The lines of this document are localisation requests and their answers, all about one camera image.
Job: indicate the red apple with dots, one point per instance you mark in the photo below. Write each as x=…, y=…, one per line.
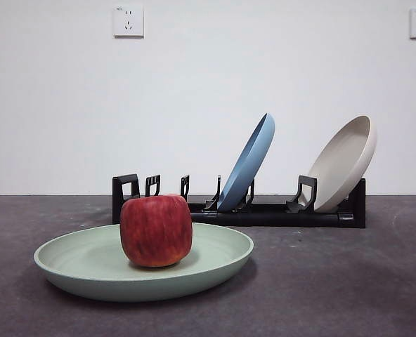
x=156, y=231

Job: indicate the green round plate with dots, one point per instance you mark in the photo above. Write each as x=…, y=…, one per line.
x=88, y=259

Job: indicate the blue round plate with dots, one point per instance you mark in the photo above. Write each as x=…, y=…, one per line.
x=251, y=158

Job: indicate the black plate rack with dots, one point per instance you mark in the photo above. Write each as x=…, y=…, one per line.
x=281, y=219

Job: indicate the beige round plate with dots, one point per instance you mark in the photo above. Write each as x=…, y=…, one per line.
x=338, y=165

